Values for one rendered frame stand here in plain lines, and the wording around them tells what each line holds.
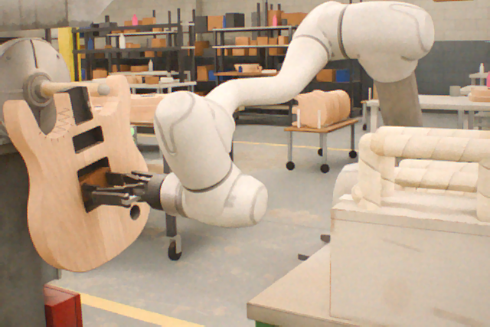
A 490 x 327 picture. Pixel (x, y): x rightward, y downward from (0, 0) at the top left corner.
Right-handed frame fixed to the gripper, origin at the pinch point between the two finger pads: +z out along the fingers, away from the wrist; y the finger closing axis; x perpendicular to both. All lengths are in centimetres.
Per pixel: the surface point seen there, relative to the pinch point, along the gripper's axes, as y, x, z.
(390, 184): -4, 8, -67
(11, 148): 2.7, 5.5, 31.1
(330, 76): 955, -188, 352
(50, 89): 6.8, 19.7, 16.9
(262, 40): 796, -93, 399
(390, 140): -11, 17, -70
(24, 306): 0, -41, 40
